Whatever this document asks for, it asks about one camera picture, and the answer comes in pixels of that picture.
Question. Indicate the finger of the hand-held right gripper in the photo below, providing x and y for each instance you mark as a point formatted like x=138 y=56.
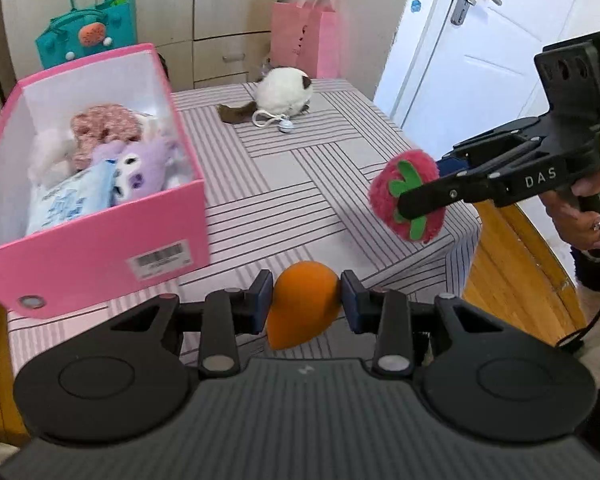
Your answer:
x=455 y=166
x=440 y=195

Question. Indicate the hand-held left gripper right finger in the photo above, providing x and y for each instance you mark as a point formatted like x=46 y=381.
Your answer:
x=350 y=295

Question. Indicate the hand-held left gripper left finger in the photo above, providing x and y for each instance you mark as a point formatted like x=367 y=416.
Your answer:
x=262 y=300

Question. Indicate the orange makeup sponge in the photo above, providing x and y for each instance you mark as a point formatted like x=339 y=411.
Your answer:
x=300 y=305

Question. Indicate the red strawberry plush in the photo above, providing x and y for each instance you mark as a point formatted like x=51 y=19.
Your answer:
x=385 y=195

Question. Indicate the purple plush toy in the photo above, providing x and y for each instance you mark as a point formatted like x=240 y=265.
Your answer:
x=140 y=170

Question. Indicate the pink storage box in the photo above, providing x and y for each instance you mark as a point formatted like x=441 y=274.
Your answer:
x=80 y=260

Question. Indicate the white plush cat toy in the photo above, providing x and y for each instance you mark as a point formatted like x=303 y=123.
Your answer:
x=280 y=92

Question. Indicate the white blue tissue packet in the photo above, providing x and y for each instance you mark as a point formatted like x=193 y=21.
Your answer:
x=65 y=205

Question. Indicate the pink floral cloth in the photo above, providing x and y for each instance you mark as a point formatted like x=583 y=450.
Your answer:
x=105 y=122

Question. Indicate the pale pink bath puff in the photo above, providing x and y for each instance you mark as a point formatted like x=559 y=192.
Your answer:
x=50 y=155

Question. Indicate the person's right hand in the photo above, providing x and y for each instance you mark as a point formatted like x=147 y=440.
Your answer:
x=580 y=230

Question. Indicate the white door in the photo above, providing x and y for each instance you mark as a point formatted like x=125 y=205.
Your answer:
x=480 y=60

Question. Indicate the striped tablecloth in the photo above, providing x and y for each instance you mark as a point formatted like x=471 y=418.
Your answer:
x=305 y=175

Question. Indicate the blue round door sticker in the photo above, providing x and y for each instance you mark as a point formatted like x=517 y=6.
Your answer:
x=415 y=6

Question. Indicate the small silver bell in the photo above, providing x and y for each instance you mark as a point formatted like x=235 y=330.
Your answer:
x=286 y=126

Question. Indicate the pink paper bag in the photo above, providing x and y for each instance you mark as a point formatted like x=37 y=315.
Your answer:
x=305 y=40

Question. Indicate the beige wardrobe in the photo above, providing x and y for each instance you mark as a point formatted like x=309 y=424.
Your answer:
x=220 y=0

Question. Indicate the teal tote bag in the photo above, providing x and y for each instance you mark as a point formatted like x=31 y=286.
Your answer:
x=120 y=20

